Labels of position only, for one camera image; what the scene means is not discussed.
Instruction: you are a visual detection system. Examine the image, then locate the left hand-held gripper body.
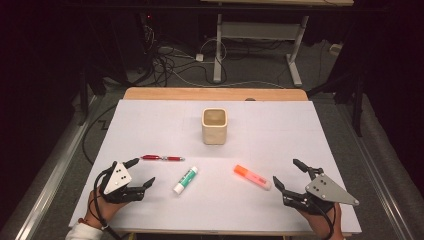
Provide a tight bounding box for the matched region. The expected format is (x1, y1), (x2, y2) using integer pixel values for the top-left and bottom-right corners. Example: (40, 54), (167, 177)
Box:
(99, 161), (148, 205)

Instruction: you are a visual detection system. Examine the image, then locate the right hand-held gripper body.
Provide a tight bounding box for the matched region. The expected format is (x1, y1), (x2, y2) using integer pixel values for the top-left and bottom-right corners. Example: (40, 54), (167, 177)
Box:
(282, 167), (361, 216)

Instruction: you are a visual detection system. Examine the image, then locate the red pen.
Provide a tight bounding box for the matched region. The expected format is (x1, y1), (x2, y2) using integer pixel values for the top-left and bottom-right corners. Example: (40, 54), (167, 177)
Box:
(140, 154), (186, 163)

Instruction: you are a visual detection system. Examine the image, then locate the green and white glue stick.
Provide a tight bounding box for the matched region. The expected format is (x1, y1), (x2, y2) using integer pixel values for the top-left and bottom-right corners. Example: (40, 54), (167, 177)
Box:
(172, 166), (199, 195)

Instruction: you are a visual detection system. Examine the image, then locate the beige square pen holder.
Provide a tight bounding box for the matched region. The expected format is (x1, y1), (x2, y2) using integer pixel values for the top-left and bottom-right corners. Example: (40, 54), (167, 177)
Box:
(201, 107), (229, 146)

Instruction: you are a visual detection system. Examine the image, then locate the person's right hand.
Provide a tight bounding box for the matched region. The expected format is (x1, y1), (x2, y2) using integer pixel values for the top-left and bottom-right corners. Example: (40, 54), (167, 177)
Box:
(297, 202), (345, 240)

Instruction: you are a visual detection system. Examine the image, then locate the person's left hand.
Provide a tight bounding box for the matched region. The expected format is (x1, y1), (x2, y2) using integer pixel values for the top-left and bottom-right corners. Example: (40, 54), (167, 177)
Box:
(86, 189), (131, 230)

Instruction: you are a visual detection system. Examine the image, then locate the orange highlighter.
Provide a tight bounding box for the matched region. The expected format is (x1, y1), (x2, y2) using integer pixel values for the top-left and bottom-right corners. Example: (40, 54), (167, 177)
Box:
(233, 164), (273, 192)

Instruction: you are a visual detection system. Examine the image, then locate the white board table cover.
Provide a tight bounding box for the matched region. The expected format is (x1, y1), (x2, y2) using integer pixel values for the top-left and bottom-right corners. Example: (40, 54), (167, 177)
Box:
(68, 99), (363, 235)

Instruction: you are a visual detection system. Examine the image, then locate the black metal stand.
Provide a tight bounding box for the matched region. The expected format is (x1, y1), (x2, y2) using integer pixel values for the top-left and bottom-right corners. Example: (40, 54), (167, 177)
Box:
(307, 71), (365, 138)

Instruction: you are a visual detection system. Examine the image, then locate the right hand-held gripper black cable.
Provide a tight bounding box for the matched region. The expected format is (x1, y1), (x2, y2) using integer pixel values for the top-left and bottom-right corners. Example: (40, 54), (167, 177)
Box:
(313, 199), (336, 240)

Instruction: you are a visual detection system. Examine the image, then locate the hand-held gripper black cable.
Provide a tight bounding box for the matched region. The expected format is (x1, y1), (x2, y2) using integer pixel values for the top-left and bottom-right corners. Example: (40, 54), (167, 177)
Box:
(92, 163), (123, 240)
(313, 199), (336, 240)

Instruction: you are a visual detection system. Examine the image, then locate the left hand-held gripper black cable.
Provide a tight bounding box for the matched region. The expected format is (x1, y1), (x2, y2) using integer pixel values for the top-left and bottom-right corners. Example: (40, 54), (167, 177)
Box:
(92, 163), (123, 240)

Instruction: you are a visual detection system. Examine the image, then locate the thin black floor cable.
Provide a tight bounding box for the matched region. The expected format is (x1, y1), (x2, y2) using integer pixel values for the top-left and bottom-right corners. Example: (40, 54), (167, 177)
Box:
(81, 104), (118, 166)

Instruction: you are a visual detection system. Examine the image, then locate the grey metal floor rail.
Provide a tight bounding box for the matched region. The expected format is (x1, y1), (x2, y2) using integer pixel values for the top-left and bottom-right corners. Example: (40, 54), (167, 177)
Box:
(0, 95), (103, 240)
(338, 99), (416, 240)

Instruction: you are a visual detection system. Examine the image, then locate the tangle of black floor cables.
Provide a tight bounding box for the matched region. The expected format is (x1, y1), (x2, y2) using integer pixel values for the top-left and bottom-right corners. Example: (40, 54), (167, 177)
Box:
(141, 23), (228, 88)

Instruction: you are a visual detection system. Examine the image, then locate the white floor cable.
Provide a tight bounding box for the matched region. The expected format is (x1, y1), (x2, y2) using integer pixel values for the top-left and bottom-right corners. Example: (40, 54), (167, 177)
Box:
(171, 69), (286, 90)

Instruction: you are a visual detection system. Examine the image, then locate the white metal desk frame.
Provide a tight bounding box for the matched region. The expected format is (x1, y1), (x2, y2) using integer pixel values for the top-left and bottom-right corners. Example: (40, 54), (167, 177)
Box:
(212, 13), (310, 88)

